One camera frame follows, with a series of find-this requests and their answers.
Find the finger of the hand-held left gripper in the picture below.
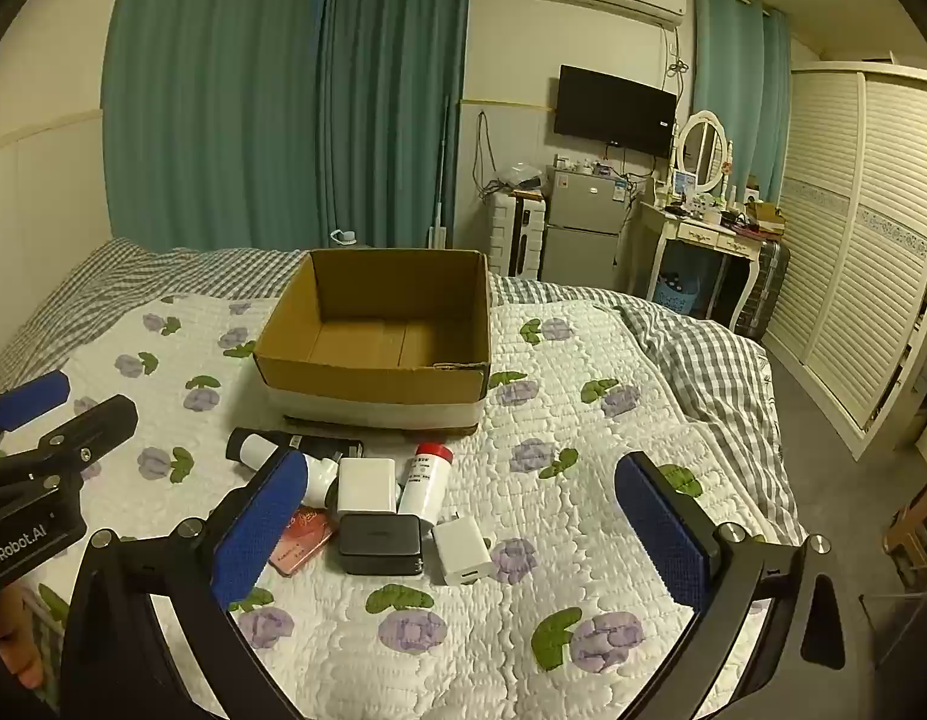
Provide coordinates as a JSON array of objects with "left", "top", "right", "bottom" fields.
[
  {"left": 0, "top": 394, "right": 139, "bottom": 497},
  {"left": 0, "top": 370, "right": 72, "bottom": 437}
]

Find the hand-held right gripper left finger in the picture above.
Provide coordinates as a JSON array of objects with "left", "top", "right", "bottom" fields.
[{"left": 58, "top": 451, "right": 309, "bottom": 720}]

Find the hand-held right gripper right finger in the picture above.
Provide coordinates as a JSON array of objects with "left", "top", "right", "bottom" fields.
[{"left": 615, "top": 452, "right": 877, "bottom": 720}]

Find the pink packet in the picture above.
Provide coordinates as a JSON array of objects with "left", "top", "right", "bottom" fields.
[{"left": 270, "top": 506, "right": 337, "bottom": 579}]

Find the white plastic bottle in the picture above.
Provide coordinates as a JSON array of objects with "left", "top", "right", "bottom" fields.
[{"left": 301, "top": 457, "right": 341, "bottom": 508}]

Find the black cylindrical bottle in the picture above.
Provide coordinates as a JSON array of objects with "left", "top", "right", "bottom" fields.
[{"left": 225, "top": 426, "right": 363, "bottom": 470}]

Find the white square charger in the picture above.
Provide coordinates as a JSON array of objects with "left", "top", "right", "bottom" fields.
[{"left": 337, "top": 457, "right": 399, "bottom": 515}]

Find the white bottle with red cap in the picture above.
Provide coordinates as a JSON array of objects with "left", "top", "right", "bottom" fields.
[{"left": 398, "top": 442, "right": 454, "bottom": 528}]

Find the cardboard box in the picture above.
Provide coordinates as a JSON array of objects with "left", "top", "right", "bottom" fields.
[{"left": 253, "top": 247, "right": 494, "bottom": 437}]

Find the white plug charger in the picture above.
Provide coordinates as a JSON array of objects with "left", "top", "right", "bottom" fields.
[{"left": 431, "top": 514, "right": 496, "bottom": 587}]

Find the person's left hand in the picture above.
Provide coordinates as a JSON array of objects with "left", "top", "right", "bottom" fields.
[{"left": 0, "top": 586, "right": 50, "bottom": 692}]

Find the white floral quilt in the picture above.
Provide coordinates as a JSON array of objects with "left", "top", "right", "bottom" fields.
[{"left": 0, "top": 292, "right": 809, "bottom": 720}]

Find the blue plastic basket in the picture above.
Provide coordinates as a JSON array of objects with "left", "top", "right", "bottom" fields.
[{"left": 654, "top": 274, "right": 705, "bottom": 317}]

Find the wooden chair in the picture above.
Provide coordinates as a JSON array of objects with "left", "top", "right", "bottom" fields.
[{"left": 881, "top": 457, "right": 927, "bottom": 587}]

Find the dark ribbed suitcase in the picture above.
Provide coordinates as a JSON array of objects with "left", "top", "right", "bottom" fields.
[{"left": 733, "top": 240, "right": 791, "bottom": 339}]

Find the white dressing table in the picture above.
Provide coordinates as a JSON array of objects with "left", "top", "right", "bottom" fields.
[{"left": 632, "top": 197, "right": 773, "bottom": 332}]

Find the silver mini fridge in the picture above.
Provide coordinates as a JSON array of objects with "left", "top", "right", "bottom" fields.
[{"left": 542, "top": 165, "right": 634, "bottom": 287}]

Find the white ribbed suitcase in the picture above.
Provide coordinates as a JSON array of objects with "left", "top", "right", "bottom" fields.
[{"left": 487, "top": 191, "right": 547, "bottom": 279}]

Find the teal curtain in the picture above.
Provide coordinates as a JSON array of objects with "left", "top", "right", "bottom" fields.
[
  {"left": 101, "top": 0, "right": 331, "bottom": 253},
  {"left": 692, "top": 0, "right": 793, "bottom": 205},
  {"left": 317, "top": 0, "right": 473, "bottom": 250}
]

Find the white louvred wardrobe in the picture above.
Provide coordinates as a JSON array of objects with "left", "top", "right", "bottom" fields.
[{"left": 763, "top": 60, "right": 927, "bottom": 460}]

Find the oval white vanity mirror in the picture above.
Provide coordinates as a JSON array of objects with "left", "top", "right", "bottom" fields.
[{"left": 669, "top": 111, "right": 735, "bottom": 197}]

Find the clear plastic bag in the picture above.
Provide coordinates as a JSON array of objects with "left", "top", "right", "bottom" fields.
[{"left": 500, "top": 161, "right": 547, "bottom": 194}]

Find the hanging black cable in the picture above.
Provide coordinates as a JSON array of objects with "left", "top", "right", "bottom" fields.
[{"left": 472, "top": 111, "right": 496, "bottom": 201}]

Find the black wall television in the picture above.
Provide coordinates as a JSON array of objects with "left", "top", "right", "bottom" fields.
[{"left": 553, "top": 65, "right": 679, "bottom": 161}]

